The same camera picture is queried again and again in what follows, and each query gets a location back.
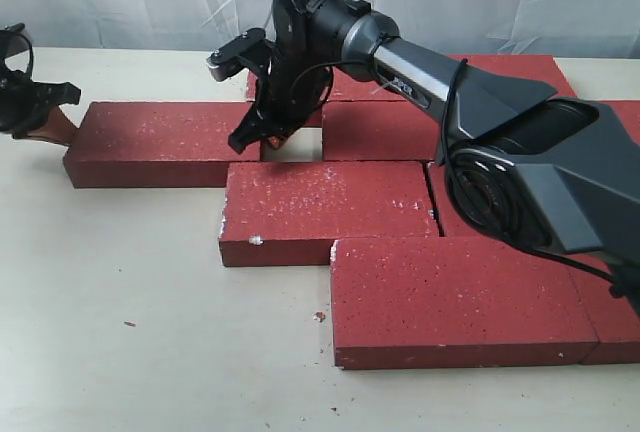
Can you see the red brick third row right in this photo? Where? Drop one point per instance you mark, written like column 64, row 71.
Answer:
column 448, row 219

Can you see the red brick once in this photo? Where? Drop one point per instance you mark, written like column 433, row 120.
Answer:
column 377, row 131

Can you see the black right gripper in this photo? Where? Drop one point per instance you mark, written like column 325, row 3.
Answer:
column 297, row 86

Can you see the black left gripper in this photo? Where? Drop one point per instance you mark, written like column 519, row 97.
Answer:
column 23, row 104

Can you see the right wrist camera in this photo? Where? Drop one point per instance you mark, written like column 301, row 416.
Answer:
column 250, row 50

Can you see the red brick white speckled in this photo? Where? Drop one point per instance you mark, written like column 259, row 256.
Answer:
column 291, row 213

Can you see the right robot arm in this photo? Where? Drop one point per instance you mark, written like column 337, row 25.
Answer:
column 551, row 176

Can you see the red brick second row right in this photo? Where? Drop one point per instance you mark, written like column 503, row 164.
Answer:
column 628, row 112

